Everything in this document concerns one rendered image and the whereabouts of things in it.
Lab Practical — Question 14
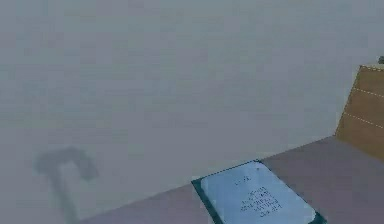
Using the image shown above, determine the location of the pale blue flat box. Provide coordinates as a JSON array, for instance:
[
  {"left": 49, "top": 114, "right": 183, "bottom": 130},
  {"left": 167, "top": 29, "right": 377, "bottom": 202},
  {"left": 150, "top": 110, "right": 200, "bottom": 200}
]
[{"left": 190, "top": 159, "right": 328, "bottom": 224}]

